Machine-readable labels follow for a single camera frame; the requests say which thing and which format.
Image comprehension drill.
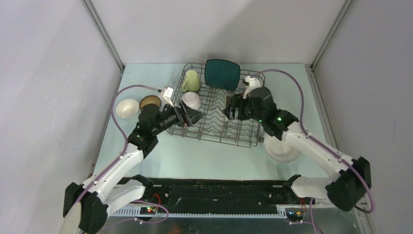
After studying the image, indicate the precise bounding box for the teal square plate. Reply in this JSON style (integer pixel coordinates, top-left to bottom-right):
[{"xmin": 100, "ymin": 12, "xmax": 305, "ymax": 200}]
[{"xmin": 204, "ymin": 59, "xmax": 241, "ymax": 91}]

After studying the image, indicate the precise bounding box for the purple cable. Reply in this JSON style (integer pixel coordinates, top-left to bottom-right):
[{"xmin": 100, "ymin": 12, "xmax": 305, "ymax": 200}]
[
  {"xmin": 74, "ymin": 84, "xmax": 170, "ymax": 234},
  {"xmin": 251, "ymin": 69, "xmax": 375, "ymax": 234}
]

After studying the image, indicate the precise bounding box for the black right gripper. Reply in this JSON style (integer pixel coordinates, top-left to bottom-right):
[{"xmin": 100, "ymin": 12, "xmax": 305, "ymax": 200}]
[{"xmin": 224, "ymin": 93, "xmax": 264, "ymax": 123}]

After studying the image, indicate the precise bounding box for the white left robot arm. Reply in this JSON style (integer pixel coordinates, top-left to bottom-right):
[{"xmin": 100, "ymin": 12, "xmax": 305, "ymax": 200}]
[{"xmin": 59, "ymin": 101, "xmax": 206, "ymax": 234}]

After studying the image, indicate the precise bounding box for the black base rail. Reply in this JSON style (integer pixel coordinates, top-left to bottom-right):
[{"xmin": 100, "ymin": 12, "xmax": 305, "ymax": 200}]
[{"xmin": 75, "ymin": 175, "xmax": 336, "ymax": 218}]

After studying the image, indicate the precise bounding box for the grey wire dish rack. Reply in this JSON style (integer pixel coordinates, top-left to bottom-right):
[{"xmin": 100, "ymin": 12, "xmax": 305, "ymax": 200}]
[{"xmin": 167, "ymin": 62, "xmax": 263, "ymax": 148}]

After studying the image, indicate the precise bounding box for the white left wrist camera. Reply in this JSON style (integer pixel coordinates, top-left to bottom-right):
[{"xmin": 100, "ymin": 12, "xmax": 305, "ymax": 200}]
[{"xmin": 159, "ymin": 86, "xmax": 175, "ymax": 107}]

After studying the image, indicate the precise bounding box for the brown dotted bowl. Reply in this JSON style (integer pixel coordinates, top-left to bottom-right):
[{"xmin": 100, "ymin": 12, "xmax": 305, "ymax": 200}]
[{"xmin": 139, "ymin": 95, "xmax": 162, "ymax": 110}]

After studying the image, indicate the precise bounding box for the light green mug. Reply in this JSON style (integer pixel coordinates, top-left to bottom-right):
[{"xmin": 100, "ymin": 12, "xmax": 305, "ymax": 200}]
[{"xmin": 181, "ymin": 70, "xmax": 201, "ymax": 92}]

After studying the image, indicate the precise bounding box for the large white plate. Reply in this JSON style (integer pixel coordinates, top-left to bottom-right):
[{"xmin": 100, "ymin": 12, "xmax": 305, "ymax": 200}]
[{"xmin": 262, "ymin": 134, "xmax": 300, "ymax": 163}]

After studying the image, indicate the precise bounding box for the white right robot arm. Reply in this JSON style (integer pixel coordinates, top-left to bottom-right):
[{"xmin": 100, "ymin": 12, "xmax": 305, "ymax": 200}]
[{"xmin": 222, "ymin": 87, "xmax": 372, "ymax": 211}]

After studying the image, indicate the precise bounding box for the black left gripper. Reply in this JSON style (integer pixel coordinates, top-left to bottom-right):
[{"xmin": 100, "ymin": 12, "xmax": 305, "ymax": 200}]
[{"xmin": 152, "ymin": 99, "xmax": 205, "ymax": 136}]

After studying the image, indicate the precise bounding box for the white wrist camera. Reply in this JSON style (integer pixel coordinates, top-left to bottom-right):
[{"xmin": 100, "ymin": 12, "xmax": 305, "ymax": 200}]
[
  {"xmin": 243, "ymin": 76, "xmax": 262, "ymax": 99},
  {"xmin": 159, "ymin": 86, "xmax": 175, "ymax": 107}
]

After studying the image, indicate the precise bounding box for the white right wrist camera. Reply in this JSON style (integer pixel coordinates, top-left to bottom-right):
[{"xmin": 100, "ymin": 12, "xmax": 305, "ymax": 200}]
[{"xmin": 243, "ymin": 76, "xmax": 262, "ymax": 99}]

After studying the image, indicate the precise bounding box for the small white bowl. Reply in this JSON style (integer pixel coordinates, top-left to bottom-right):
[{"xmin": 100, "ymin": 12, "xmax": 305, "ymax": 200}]
[{"xmin": 181, "ymin": 92, "xmax": 202, "ymax": 110}]

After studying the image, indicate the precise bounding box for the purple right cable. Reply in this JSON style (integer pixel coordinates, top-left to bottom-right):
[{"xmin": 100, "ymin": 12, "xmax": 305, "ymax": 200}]
[{"xmin": 251, "ymin": 69, "xmax": 375, "ymax": 234}]

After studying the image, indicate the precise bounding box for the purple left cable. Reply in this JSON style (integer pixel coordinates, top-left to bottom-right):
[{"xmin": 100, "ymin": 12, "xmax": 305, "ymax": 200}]
[{"xmin": 74, "ymin": 84, "xmax": 170, "ymax": 234}]

